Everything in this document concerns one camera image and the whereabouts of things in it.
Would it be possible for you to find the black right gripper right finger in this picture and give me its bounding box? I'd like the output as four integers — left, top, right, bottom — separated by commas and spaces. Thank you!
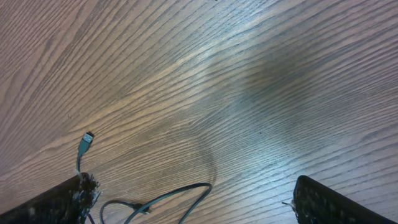
284, 175, 397, 224

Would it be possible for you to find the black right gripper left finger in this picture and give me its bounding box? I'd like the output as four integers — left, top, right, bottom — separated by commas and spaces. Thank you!
1, 172, 100, 224

